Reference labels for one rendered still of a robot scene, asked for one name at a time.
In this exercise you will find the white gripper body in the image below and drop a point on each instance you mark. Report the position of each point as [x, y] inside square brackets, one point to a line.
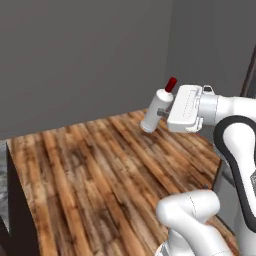
[185, 108]

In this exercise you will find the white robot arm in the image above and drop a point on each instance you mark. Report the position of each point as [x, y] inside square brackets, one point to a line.
[206, 213]

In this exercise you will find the wooden dining counter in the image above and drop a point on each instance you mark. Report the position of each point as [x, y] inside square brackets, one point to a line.
[110, 186]

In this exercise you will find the white bottle with red cap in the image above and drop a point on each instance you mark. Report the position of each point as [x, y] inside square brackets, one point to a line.
[157, 110]

